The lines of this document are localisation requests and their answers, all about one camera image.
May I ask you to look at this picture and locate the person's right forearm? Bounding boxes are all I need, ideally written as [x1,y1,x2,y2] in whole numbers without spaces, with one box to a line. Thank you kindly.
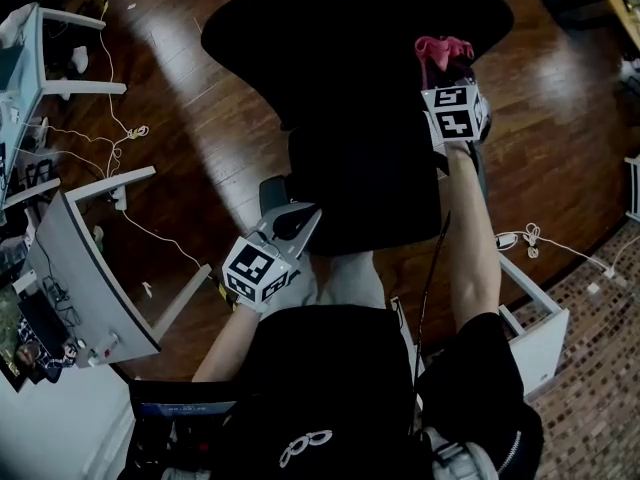
[442,139,502,334]

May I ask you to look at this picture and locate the grey curved desk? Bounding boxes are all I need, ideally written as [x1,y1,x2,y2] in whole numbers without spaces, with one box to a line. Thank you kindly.
[24,165,215,369]

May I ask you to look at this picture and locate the white desk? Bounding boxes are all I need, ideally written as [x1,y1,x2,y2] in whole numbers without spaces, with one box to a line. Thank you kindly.
[497,252,571,399]

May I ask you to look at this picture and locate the person's grey trousers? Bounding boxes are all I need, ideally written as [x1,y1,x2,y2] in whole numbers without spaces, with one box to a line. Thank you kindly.
[308,251,387,310]

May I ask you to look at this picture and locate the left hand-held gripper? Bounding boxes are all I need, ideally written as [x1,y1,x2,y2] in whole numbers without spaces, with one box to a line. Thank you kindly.
[221,201,323,305]

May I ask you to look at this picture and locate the person's left hand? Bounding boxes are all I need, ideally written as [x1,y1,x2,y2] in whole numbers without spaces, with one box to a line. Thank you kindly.
[235,260,317,315]

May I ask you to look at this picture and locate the person's right hand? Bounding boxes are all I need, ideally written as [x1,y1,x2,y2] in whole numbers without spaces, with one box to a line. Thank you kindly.
[423,111,449,156]

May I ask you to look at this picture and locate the white shelf frame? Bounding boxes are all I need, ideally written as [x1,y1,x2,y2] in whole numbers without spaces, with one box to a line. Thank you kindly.
[624,155,640,224]

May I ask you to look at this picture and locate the long white power cable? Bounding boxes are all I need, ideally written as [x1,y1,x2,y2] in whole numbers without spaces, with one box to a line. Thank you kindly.
[122,210,212,272]

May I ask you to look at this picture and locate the black chair armrest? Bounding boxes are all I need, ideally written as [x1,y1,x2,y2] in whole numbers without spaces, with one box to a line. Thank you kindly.
[468,140,492,212]
[258,176,294,219]

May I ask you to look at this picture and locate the person's left forearm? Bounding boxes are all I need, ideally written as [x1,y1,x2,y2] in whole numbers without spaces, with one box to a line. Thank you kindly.
[192,303,262,383]

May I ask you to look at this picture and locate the black monitor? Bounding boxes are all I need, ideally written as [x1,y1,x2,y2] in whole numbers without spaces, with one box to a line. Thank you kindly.
[17,290,70,354]

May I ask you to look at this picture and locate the grey sling bag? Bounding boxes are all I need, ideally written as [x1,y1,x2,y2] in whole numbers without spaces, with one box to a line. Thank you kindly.
[418,426,502,480]

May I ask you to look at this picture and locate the light blue desk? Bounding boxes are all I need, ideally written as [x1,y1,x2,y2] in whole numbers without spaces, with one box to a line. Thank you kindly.
[0,2,129,210]

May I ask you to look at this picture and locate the person's black shirt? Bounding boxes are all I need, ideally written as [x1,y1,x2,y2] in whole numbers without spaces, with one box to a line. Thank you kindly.
[192,305,546,480]

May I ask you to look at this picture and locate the black display screen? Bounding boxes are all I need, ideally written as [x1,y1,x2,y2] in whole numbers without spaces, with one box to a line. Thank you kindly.
[128,379,240,422]

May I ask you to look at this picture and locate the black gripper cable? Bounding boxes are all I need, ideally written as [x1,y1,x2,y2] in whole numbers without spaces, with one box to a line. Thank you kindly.
[412,210,452,422]

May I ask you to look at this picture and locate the pink cloth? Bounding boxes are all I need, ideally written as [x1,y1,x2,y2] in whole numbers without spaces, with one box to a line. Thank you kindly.
[413,35,475,90]

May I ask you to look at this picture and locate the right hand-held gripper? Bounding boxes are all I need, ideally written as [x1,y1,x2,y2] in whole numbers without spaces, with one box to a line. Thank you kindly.
[421,83,491,142]

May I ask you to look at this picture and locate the coiled white cable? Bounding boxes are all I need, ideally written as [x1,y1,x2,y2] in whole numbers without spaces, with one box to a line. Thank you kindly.
[517,222,624,280]

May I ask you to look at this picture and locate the black chair seat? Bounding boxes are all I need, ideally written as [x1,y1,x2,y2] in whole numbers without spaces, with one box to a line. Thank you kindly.
[287,122,444,257]

